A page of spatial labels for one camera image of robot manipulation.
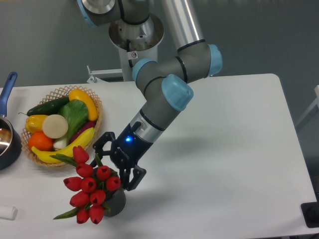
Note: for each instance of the yellow squash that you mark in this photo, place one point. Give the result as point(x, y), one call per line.
point(78, 94)

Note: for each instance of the orange fruit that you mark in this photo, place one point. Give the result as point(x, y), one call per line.
point(40, 141)

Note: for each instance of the red tulip bouquet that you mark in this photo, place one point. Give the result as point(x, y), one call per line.
point(93, 185)

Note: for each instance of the green bok choy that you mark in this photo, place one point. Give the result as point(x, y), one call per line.
point(76, 114)

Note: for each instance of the yellow banana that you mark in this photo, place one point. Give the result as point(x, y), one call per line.
point(83, 140)

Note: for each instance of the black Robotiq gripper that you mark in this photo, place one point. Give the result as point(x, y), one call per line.
point(126, 150)

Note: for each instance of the yellow bell pepper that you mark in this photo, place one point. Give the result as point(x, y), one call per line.
point(34, 123)

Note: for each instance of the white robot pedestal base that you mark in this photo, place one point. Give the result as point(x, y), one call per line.
point(133, 42)

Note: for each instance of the dark saucepan blue handle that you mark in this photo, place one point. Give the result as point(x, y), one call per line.
point(10, 143)

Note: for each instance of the dark grey ribbed vase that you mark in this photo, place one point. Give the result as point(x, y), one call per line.
point(115, 201)

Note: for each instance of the black device at table edge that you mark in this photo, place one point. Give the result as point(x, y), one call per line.
point(310, 212)

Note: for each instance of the woven wicker basket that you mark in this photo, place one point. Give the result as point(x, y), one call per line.
point(59, 93)

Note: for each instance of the green cucumber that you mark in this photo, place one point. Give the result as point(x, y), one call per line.
point(48, 108)

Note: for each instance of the purple eggplant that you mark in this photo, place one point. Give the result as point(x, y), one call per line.
point(86, 126)

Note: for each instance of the white cylinder object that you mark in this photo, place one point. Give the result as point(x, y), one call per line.
point(8, 212)

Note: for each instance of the beige round disc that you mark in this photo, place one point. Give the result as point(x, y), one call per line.
point(55, 126)

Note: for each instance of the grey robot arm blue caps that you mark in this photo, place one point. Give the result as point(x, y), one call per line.
point(165, 85)

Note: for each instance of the white furniture leg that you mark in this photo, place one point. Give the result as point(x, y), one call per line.
point(310, 111)

